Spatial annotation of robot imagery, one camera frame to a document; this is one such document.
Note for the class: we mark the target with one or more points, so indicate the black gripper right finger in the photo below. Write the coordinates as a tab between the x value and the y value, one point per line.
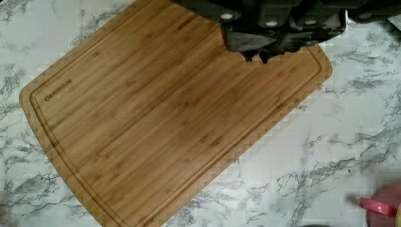
293	42

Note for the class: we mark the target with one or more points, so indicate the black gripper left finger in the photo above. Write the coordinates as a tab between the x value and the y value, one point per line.
249	42

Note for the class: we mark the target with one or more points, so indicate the bamboo cutting board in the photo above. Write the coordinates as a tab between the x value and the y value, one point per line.
148	110

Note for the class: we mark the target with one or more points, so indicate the pink mug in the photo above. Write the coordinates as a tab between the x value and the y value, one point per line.
383	207

